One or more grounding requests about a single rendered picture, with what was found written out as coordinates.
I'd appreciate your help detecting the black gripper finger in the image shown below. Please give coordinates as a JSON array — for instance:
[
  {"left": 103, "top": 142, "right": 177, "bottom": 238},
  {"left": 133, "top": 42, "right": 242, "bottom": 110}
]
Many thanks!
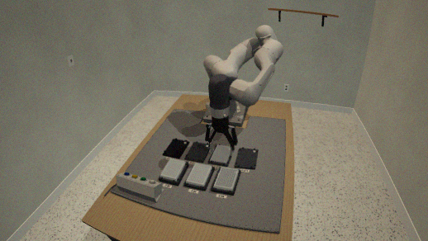
[
  {"left": 205, "top": 122, "right": 218, "bottom": 153},
  {"left": 221, "top": 125, "right": 238, "bottom": 156}
]

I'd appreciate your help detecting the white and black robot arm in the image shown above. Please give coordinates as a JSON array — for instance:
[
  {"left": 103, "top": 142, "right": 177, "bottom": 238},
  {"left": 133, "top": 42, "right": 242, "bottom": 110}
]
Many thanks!
[{"left": 203, "top": 25, "right": 283, "bottom": 119}]

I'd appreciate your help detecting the grey button panel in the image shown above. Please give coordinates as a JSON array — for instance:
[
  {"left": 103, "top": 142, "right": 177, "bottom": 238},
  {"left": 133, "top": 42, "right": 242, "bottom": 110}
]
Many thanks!
[{"left": 104, "top": 172, "right": 164, "bottom": 203}]

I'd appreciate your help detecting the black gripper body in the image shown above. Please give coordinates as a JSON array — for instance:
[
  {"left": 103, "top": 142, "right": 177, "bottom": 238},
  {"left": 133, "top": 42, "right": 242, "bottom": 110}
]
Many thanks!
[{"left": 212, "top": 116, "right": 229, "bottom": 134}]

